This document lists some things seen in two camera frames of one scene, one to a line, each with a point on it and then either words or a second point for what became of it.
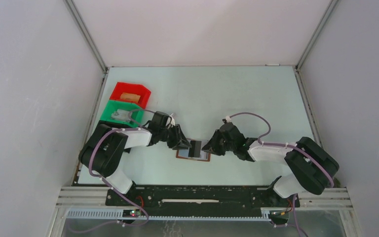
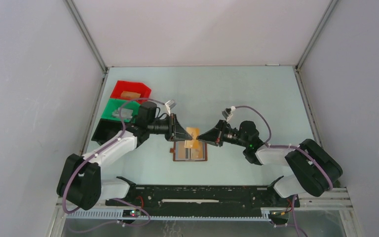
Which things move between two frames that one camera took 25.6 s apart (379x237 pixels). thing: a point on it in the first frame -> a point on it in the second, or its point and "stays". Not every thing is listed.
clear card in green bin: (121, 115) stays
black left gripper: (179, 141) -> (173, 123)
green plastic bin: (111, 106) stays
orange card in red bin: (129, 97) stays
